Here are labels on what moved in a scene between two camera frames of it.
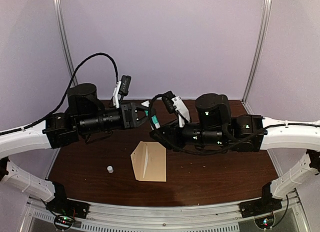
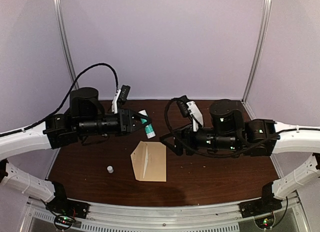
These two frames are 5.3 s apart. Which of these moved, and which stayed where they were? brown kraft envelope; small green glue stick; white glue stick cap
Moved: small green glue stick
Stayed: brown kraft envelope; white glue stick cap
